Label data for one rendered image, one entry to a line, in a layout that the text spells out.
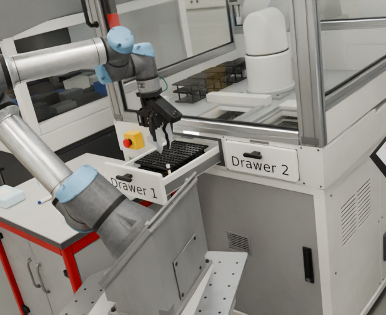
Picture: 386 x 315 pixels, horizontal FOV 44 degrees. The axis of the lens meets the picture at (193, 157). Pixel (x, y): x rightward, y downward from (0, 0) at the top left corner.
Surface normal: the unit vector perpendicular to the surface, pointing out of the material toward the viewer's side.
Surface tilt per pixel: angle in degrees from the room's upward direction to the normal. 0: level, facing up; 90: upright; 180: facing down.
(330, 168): 90
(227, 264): 0
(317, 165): 90
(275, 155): 90
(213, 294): 0
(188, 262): 90
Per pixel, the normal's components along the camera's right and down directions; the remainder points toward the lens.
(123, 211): 0.11, -0.64
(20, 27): 0.75, 0.14
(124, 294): -0.40, 0.41
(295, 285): -0.65, 0.38
